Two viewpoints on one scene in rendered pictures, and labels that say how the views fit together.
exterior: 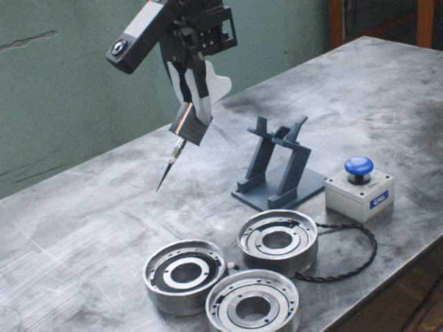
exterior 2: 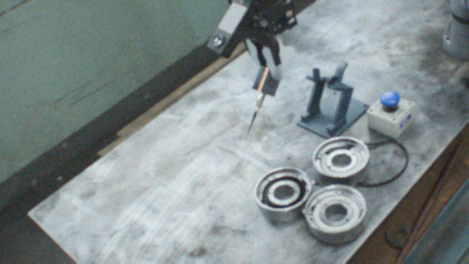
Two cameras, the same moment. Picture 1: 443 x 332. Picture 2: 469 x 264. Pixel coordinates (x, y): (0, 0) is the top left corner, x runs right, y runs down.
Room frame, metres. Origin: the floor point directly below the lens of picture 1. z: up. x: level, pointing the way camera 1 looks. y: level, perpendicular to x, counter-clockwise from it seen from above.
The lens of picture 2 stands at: (-0.16, 0.10, 1.58)
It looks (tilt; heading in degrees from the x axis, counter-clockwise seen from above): 39 degrees down; 355
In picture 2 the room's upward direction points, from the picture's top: 12 degrees counter-clockwise
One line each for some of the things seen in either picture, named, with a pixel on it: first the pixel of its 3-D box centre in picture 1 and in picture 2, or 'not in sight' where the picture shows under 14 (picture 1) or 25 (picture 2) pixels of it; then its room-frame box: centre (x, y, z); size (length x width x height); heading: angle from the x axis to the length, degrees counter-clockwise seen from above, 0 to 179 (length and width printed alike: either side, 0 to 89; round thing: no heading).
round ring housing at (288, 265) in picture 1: (277, 245); (342, 163); (0.59, -0.04, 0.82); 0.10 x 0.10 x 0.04
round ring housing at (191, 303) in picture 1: (187, 277); (284, 195); (0.55, 0.08, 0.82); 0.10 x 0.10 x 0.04
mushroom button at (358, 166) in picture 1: (358, 176); (390, 104); (0.68, -0.17, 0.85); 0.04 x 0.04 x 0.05
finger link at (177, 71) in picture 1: (195, 84); (267, 51); (0.78, 0.04, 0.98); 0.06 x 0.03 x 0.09; 121
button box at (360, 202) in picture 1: (361, 189); (392, 113); (0.68, -0.18, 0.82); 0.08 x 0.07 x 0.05; 126
